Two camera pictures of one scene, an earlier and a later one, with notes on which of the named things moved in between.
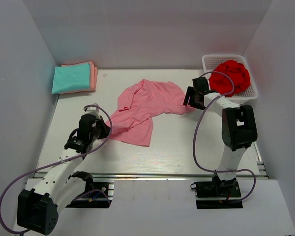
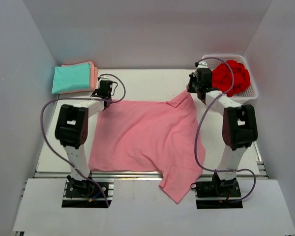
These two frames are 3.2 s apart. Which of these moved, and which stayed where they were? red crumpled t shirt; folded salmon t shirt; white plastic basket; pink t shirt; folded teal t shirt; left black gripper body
Moved: left black gripper body; pink t shirt
Stayed: folded teal t shirt; folded salmon t shirt; red crumpled t shirt; white plastic basket
